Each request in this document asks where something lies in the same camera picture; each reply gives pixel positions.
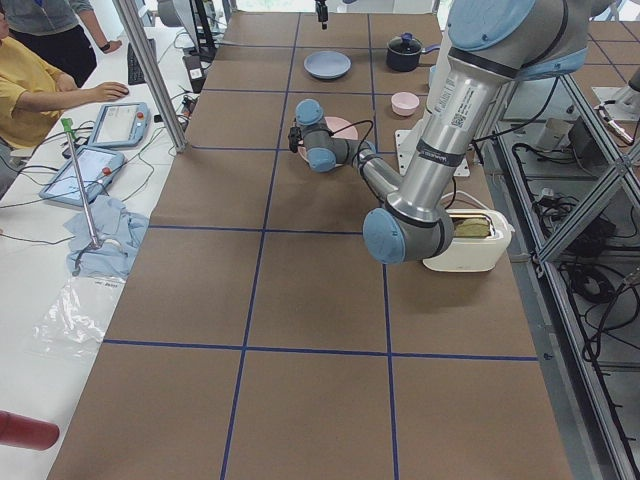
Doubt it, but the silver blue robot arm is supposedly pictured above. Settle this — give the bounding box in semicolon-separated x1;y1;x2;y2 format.
289;0;609;264

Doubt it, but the pink bowl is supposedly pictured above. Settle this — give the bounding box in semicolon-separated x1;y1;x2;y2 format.
391;92;420;117

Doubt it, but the dark blue pot with lid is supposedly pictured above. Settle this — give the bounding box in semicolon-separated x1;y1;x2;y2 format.
386;32;440;72

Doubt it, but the person in yellow shirt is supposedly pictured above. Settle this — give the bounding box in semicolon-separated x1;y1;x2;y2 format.
1;18;129;193

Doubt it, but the green grabber stick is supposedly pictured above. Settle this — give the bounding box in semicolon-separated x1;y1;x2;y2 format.
61;117;102;250

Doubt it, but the clear plastic bag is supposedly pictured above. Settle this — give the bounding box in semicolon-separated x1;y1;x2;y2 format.
28;277;125;362

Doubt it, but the lower teach pendant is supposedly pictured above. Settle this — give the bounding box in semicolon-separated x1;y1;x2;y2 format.
39;146;125;207

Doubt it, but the cream toaster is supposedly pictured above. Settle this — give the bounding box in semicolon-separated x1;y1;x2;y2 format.
422;209;515;273

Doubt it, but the upper teach pendant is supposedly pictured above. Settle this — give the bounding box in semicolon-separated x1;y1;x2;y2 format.
88;102;149;148

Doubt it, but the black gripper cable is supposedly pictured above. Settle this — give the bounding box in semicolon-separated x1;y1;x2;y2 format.
327;118;376;174

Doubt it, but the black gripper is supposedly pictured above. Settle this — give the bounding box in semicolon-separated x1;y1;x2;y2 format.
288;126;302;153

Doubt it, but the blue cloth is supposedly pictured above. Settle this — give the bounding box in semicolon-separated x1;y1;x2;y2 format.
64;195;149;279

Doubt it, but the red bottle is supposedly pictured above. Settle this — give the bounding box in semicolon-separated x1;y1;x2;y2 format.
1;411;60;451

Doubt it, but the standing person in grey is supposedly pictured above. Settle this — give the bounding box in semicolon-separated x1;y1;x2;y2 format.
1;0;122;87

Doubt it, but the black keyboard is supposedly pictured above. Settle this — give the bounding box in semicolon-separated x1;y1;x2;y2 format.
126;43;146;86

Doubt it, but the teach pendant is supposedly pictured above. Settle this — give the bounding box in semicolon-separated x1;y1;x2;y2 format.
39;146;125;207
88;102;149;148

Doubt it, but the aluminium frame post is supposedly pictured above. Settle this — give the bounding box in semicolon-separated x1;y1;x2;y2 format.
113;0;187;153

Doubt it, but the blue plate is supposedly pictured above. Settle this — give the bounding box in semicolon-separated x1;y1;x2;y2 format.
303;51;351;80

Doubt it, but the pink plate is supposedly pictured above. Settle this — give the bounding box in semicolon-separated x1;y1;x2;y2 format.
325;116;359;140

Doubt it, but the white toaster cable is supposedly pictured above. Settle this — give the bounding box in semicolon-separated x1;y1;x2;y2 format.
439;189;489;211

